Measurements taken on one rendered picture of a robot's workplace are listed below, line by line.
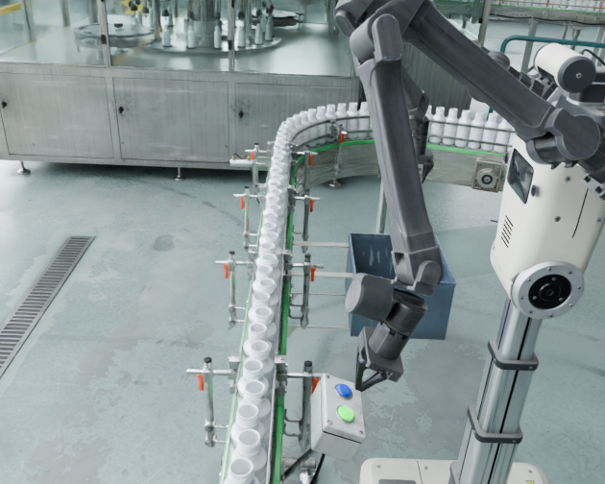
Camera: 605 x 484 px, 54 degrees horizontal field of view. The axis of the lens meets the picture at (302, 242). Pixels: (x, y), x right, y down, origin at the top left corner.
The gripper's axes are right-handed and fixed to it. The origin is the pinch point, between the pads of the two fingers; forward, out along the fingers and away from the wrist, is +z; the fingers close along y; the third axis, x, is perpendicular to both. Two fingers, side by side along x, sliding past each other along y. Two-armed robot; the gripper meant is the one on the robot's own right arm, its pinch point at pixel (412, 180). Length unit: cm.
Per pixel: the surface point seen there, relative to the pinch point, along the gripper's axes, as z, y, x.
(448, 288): 29.1, -12.8, 15.4
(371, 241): 29.9, 9.0, -14.5
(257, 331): 7, 41, 71
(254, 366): 6, 40, 83
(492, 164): 24, -49, -82
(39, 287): 121, 184, -111
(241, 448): 5, 40, 103
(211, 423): 26, 50, 78
